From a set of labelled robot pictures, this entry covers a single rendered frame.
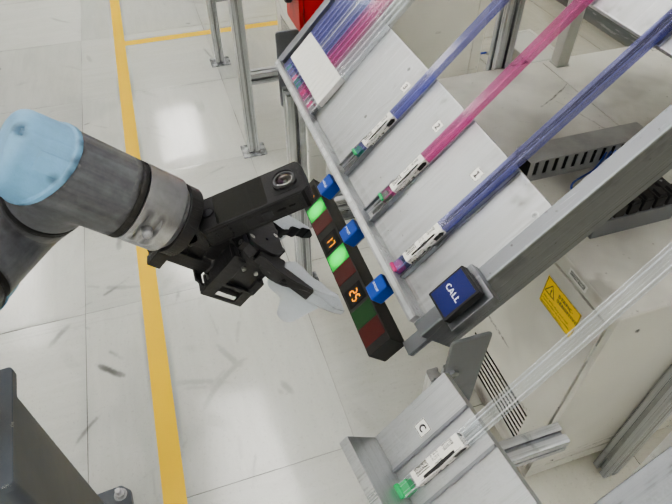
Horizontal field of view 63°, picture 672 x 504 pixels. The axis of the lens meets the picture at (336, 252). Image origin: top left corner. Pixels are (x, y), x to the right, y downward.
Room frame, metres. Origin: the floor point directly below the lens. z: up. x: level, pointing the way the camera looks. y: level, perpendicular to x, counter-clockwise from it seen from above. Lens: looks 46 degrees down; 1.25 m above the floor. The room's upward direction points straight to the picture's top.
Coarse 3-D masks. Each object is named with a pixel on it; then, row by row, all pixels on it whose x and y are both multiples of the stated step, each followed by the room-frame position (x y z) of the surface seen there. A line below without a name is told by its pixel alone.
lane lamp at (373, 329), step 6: (372, 318) 0.44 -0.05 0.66; (378, 318) 0.44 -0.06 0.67; (366, 324) 0.44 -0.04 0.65; (372, 324) 0.43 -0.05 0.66; (378, 324) 0.43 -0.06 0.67; (360, 330) 0.44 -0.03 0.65; (366, 330) 0.43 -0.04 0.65; (372, 330) 0.43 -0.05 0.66; (378, 330) 0.42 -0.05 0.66; (384, 330) 0.42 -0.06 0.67; (366, 336) 0.42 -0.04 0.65; (372, 336) 0.42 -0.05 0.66; (378, 336) 0.42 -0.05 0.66; (366, 342) 0.42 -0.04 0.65; (372, 342) 0.41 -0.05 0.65
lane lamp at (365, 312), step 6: (366, 300) 0.47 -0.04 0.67; (360, 306) 0.47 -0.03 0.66; (366, 306) 0.46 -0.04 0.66; (372, 306) 0.46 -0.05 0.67; (354, 312) 0.46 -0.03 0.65; (360, 312) 0.46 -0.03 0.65; (366, 312) 0.45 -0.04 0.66; (372, 312) 0.45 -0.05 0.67; (354, 318) 0.46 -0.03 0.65; (360, 318) 0.45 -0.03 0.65; (366, 318) 0.45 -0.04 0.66; (360, 324) 0.44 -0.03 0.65
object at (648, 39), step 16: (656, 32) 0.55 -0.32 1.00; (640, 48) 0.54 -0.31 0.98; (624, 64) 0.54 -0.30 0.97; (592, 80) 0.54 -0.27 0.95; (608, 80) 0.53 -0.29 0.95; (576, 96) 0.54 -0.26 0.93; (592, 96) 0.53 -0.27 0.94; (560, 112) 0.53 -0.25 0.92; (576, 112) 0.52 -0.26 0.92; (544, 128) 0.52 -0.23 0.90; (560, 128) 0.52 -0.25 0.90; (528, 144) 0.52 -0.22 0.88; (544, 144) 0.52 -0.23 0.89; (512, 160) 0.51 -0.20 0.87; (496, 176) 0.50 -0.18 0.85; (480, 192) 0.50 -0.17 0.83; (464, 208) 0.49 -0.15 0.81; (448, 224) 0.48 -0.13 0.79; (400, 256) 0.48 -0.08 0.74; (400, 272) 0.47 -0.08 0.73
